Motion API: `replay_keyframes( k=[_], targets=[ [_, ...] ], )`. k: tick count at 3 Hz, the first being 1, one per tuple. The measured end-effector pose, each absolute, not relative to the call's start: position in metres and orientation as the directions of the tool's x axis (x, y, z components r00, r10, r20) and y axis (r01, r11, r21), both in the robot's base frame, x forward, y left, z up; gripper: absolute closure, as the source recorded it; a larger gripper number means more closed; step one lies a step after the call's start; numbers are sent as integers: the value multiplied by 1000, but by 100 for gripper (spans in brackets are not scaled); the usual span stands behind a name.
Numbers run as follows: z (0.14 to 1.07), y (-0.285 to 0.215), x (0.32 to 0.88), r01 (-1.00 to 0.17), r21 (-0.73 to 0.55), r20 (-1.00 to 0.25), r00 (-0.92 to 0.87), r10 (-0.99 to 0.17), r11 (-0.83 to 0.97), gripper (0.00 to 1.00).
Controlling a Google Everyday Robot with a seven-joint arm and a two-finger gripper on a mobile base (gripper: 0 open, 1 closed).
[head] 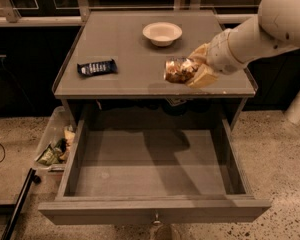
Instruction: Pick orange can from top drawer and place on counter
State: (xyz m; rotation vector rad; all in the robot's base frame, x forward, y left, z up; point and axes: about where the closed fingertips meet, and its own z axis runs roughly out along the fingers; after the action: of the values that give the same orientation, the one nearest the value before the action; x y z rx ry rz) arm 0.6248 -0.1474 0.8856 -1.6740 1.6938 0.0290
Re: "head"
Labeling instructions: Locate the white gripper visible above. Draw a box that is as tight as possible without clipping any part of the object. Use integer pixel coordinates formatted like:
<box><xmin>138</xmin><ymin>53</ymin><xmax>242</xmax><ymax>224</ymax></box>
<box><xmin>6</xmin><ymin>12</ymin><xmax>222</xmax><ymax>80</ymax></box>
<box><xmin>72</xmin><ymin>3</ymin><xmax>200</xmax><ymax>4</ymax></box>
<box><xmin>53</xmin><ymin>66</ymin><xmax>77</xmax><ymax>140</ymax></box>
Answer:
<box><xmin>186</xmin><ymin>29</ymin><xmax>247</xmax><ymax>88</ymax></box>

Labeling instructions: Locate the orange crushed soda can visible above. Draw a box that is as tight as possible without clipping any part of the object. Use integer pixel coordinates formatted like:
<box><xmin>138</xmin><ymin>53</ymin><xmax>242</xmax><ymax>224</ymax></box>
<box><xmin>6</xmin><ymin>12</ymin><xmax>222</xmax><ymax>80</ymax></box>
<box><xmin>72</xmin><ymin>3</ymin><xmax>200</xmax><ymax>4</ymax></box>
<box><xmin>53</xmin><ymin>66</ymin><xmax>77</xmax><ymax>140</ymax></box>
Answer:
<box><xmin>164</xmin><ymin>58</ymin><xmax>199</xmax><ymax>83</ymax></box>

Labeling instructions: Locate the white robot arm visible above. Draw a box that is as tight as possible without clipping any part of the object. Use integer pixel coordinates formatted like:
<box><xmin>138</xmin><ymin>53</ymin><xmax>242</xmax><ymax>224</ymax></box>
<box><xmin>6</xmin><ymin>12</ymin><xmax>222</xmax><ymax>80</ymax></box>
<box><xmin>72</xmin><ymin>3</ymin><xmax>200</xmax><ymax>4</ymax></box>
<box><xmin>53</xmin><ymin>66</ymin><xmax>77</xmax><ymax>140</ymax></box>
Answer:
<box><xmin>187</xmin><ymin>0</ymin><xmax>300</xmax><ymax>88</ymax></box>

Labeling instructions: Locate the grey open top drawer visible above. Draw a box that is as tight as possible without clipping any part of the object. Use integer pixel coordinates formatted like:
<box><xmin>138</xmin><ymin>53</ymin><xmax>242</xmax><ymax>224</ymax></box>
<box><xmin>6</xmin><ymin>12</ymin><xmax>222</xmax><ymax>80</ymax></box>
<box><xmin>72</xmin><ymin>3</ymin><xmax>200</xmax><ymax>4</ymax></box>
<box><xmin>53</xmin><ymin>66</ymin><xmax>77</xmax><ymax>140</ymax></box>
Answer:
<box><xmin>39</xmin><ymin>105</ymin><xmax>271</xmax><ymax>224</ymax></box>

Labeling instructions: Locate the metal drawer pull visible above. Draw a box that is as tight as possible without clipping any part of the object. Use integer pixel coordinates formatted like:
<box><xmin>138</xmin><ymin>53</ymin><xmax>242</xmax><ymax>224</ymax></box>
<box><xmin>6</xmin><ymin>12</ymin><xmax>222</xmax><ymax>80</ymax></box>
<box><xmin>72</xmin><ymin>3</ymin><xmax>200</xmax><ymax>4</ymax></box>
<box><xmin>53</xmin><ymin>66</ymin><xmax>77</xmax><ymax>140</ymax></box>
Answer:
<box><xmin>152</xmin><ymin>214</ymin><xmax>163</xmax><ymax>226</ymax></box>

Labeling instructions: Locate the white paper bowl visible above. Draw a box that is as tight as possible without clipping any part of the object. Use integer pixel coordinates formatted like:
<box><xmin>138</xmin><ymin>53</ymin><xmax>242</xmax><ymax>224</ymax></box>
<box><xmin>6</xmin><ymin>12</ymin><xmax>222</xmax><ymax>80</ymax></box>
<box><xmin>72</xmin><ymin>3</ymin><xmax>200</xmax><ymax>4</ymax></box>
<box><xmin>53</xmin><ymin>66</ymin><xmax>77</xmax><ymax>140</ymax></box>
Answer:
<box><xmin>142</xmin><ymin>22</ymin><xmax>182</xmax><ymax>47</ymax></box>

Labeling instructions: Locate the grey wooden cabinet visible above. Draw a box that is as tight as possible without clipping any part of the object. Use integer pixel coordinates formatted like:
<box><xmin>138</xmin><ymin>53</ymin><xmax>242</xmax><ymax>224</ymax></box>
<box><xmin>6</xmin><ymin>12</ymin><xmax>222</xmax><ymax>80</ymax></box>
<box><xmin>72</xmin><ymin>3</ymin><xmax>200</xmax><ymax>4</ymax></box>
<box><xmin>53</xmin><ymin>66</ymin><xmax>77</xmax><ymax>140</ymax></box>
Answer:
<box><xmin>51</xmin><ymin>9</ymin><xmax>259</xmax><ymax>132</ymax></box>

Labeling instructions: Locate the dark blue snack bar wrapper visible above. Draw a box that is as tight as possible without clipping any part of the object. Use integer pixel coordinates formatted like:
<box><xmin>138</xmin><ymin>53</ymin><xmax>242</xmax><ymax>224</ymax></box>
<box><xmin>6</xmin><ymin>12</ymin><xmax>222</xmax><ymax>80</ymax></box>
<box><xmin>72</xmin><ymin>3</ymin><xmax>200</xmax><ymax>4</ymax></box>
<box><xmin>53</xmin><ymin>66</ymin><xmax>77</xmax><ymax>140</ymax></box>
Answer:
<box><xmin>77</xmin><ymin>59</ymin><xmax>117</xmax><ymax>77</ymax></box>

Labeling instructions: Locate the yellow snack packet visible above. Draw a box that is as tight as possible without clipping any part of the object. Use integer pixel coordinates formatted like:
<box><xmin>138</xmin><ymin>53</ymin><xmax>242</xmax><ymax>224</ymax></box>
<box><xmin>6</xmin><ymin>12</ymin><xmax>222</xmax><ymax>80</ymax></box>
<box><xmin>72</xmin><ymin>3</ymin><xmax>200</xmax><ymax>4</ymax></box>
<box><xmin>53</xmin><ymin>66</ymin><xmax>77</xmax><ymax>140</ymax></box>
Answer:
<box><xmin>59</xmin><ymin>126</ymin><xmax>75</xmax><ymax>161</ymax></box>

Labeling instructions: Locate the clear plastic storage bin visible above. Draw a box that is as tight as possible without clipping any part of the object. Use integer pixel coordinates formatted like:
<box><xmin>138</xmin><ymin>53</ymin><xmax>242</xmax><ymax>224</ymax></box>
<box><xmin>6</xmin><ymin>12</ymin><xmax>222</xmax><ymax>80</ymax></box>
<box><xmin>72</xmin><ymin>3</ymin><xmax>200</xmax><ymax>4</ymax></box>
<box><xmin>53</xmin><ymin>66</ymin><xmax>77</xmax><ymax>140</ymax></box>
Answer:
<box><xmin>33</xmin><ymin>106</ymin><xmax>72</xmax><ymax>172</ymax></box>

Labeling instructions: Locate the green snack packet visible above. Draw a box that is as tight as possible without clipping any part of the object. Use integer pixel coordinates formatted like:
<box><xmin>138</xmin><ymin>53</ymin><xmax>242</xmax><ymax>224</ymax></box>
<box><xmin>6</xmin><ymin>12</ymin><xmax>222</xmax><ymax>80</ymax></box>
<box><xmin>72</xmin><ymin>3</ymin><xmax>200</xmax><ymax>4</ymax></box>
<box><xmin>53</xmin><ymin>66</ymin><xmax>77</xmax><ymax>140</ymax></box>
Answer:
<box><xmin>37</xmin><ymin>145</ymin><xmax>63</xmax><ymax>166</ymax></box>

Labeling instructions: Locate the black metal bar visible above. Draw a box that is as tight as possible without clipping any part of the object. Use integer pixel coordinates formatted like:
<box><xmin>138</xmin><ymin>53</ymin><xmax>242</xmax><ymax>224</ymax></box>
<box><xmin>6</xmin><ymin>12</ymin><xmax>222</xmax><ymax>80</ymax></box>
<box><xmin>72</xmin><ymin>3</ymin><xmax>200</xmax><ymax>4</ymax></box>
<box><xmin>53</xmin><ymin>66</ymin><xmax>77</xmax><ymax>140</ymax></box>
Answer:
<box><xmin>1</xmin><ymin>168</ymin><xmax>41</xmax><ymax>240</ymax></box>

